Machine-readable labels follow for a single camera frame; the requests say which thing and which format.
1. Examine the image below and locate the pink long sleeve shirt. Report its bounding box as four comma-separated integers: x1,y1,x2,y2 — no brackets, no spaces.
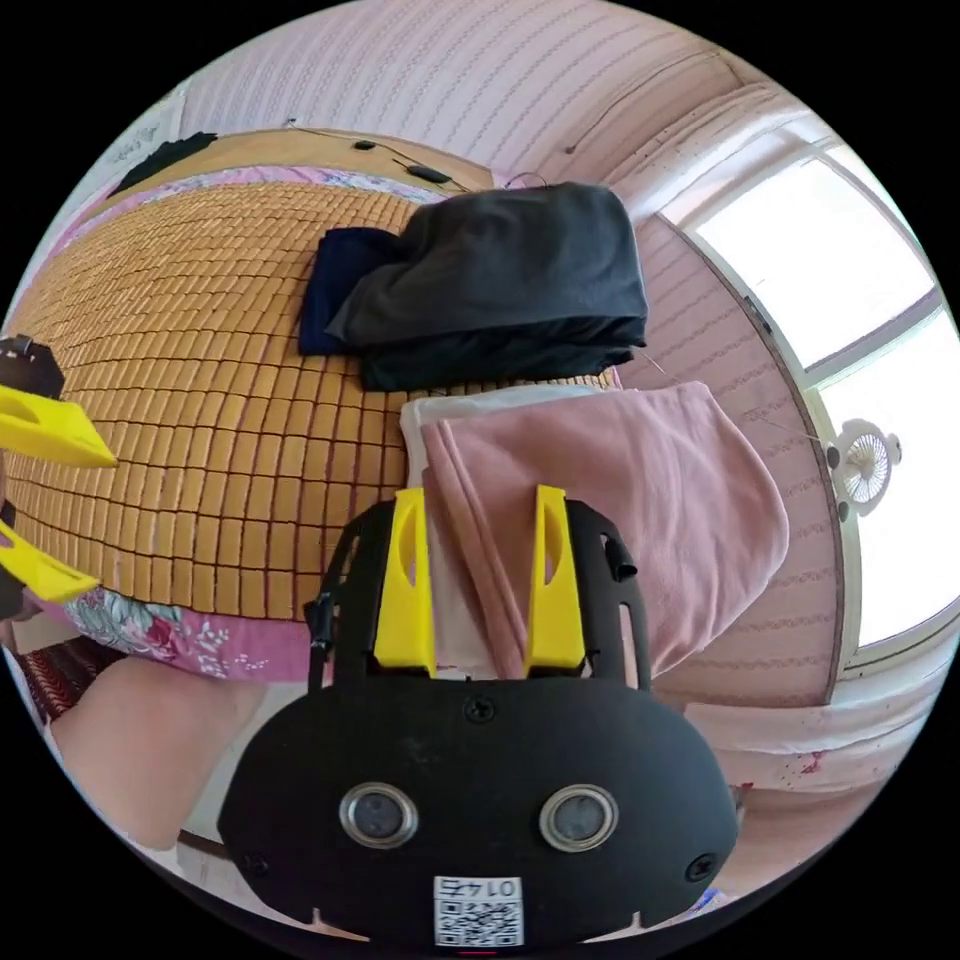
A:
419,380,791,680

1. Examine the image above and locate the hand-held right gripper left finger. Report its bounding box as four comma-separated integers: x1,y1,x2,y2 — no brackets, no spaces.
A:
374,486,439,670

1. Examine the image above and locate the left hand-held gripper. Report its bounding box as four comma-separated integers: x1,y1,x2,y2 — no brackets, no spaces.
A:
0,335,119,621

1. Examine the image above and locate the pile of clothes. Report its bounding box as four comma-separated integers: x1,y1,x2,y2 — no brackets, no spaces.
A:
297,182,651,394

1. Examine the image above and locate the window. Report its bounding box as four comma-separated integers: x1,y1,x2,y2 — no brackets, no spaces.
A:
658,125,960,670

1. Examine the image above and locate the white folded garment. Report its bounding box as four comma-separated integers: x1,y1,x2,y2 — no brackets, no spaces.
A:
398,388,528,674

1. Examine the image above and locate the black cloth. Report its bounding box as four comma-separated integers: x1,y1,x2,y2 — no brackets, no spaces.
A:
107,131,219,199

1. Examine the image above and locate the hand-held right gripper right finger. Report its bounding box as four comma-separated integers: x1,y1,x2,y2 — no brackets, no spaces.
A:
521,485,584,667

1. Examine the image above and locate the small white fan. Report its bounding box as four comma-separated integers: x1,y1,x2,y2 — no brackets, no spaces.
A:
824,417,904,519

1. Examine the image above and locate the bed with woven mat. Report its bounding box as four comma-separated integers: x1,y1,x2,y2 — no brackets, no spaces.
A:
0,125,625,682

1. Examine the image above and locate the person's body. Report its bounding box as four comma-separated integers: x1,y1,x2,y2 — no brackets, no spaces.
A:
14,638,265,853

